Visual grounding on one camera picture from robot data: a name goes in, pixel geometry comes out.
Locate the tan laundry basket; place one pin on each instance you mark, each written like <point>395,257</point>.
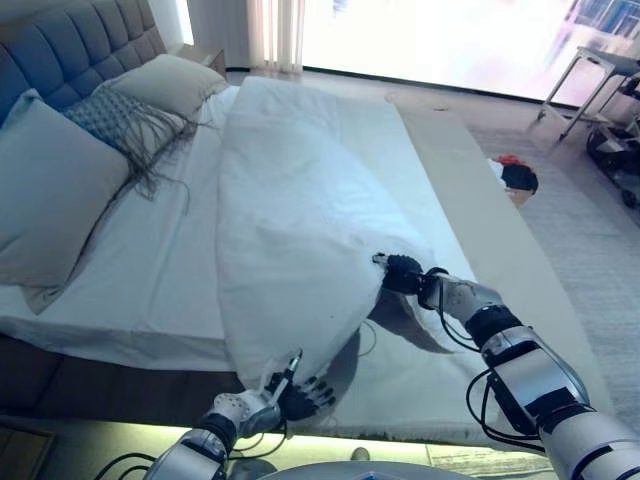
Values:
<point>520,198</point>

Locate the pale pleated curtain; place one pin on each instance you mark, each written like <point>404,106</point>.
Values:
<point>275,35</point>

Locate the grey patterned rug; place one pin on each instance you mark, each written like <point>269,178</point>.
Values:
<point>575,225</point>

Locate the black garment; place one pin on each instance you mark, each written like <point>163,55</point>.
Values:
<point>520,179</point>

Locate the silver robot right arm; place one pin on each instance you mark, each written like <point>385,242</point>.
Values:
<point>530,370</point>

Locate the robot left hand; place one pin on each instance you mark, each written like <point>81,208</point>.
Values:
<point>300,397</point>

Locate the white garment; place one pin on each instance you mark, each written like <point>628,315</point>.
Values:
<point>495,172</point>

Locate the tufted upholstered headboard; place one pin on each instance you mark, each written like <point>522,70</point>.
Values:
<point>65,45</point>

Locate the black wheeled machine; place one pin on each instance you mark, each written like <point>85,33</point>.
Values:
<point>615,145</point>

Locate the small wooden bedside table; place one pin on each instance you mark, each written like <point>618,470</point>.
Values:
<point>205,55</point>

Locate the grey fringed woven cushion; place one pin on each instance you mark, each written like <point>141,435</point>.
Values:
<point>105,117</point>

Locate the white sheeted mattress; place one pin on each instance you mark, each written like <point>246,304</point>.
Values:
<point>165,250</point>

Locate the white duvet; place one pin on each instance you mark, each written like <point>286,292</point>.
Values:
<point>290,225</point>

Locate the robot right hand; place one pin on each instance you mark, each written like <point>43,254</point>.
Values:
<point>402,275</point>

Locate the brown upholstered bed frame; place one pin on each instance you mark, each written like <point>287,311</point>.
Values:
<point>125,385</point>

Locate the glowing wall light strip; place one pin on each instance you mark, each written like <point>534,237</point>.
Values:
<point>186,22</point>

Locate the wooden nightstand with doors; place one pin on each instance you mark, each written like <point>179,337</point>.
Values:
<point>25,455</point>

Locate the red garment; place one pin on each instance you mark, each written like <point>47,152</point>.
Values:
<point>507,160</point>

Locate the large beige pillow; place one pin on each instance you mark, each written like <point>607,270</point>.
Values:
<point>50,200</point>

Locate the metal frame table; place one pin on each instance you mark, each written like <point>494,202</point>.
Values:
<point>615,62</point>

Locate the small beige pillow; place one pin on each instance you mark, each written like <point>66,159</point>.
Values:
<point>165,82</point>

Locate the beige bed runner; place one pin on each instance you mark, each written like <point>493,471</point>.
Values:
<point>500,210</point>

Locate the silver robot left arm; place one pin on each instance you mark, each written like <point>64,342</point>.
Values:
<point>235,407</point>

